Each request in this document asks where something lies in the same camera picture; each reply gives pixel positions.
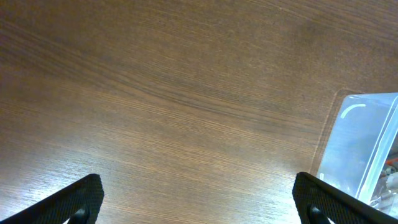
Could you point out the clear plastic container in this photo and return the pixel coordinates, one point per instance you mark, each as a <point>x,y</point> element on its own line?
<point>359,135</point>

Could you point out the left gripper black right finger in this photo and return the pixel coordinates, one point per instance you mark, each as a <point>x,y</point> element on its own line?
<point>318,202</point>

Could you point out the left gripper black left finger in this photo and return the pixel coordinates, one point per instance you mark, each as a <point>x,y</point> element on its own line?
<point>79,202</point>

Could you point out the clear case coloured bits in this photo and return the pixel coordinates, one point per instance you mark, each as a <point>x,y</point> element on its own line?
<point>384,196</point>

